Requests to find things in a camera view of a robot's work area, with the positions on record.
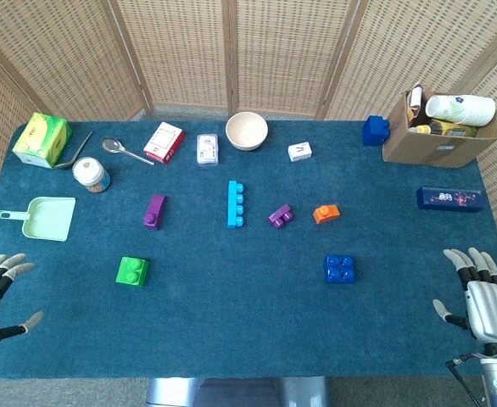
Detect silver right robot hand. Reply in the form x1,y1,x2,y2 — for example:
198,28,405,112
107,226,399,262
432,247,497,345

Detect green toy block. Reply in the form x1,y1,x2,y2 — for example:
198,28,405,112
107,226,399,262
115,256,150,289

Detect small blue square block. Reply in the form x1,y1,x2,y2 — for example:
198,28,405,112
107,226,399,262
323,254,357,285

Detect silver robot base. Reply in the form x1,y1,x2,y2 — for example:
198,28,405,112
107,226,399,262
145,376,331,407

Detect stack of paper cups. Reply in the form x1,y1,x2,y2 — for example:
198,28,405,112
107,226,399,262
425,94,497,127

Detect mint green dustpan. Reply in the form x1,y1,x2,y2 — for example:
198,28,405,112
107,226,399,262
0,196,77,243

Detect long dark blue box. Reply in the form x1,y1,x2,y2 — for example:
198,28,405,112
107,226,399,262
416,185,484,214

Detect white-lidded jar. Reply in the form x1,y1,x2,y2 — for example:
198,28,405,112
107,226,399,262
71,156,111,194

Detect cardboard box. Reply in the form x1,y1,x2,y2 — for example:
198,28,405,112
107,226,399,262
382,86,497,170

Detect green yellow tissue box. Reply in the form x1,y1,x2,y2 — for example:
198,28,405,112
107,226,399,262
12,112,73,170

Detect yellow bottle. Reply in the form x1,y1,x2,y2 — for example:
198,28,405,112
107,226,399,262
415,119,479,138

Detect orange single-stud block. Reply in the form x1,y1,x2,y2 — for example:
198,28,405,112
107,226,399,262
312,203,342,226

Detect purple single-stud block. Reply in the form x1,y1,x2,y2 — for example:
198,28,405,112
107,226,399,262
142,194,167,231

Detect metal spoon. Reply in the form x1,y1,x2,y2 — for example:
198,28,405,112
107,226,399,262
101,136,155,166

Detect tall dark blue block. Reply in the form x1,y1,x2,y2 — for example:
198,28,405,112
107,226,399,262
361,114,392,148

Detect snack packet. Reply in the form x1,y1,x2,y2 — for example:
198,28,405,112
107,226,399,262
405,81,424,127

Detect small purple two-stud block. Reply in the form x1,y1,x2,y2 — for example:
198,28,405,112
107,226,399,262
267,203,295,231

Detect blue carpet table cover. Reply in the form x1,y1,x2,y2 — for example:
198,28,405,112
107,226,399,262
0,120,497,380

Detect red and white box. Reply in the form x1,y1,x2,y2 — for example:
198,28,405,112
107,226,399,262
142,121,186,165

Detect small white box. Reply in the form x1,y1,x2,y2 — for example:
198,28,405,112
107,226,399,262
288,141,313,163

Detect long light blue block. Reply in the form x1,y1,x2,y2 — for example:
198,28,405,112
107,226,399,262
226,180,245,230

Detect beige bowl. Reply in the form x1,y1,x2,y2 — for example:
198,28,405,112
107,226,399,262
225,111,269,152

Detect woven bamboo folding screen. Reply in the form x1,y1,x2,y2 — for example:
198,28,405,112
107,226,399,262
0,0,497,289

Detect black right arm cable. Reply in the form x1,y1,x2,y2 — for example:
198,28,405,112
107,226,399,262
444,353,489,407

